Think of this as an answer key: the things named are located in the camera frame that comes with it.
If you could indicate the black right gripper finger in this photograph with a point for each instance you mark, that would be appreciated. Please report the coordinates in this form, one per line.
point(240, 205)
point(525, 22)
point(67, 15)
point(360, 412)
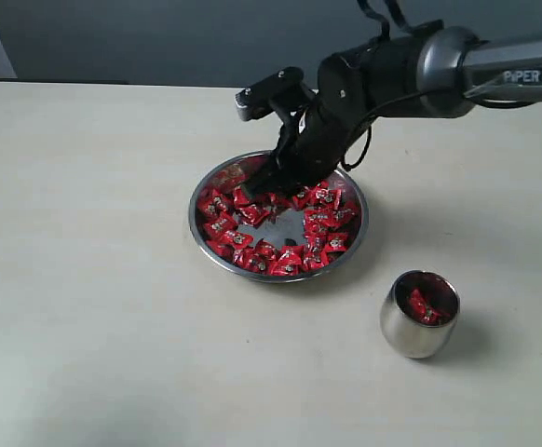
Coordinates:
point(265, 179)
point(288, 185)

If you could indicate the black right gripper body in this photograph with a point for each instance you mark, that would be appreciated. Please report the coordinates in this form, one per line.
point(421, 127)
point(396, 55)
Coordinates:
point(314, 140)

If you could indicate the red candy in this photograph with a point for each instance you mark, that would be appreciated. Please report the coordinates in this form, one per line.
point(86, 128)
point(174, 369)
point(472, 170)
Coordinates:
point(421, 310)

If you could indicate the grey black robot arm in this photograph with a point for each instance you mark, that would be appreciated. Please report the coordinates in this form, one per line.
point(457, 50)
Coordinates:
point(443, 74)

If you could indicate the round stainless steel plate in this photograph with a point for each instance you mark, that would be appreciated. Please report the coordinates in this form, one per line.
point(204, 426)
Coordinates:
point(270, 221)

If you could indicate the stainless steel cup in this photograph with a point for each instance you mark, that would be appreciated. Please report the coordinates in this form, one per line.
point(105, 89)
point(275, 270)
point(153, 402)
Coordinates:
point(407, 337)

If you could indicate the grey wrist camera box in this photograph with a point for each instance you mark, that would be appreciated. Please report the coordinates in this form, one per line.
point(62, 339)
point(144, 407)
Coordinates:
point(282, 90)

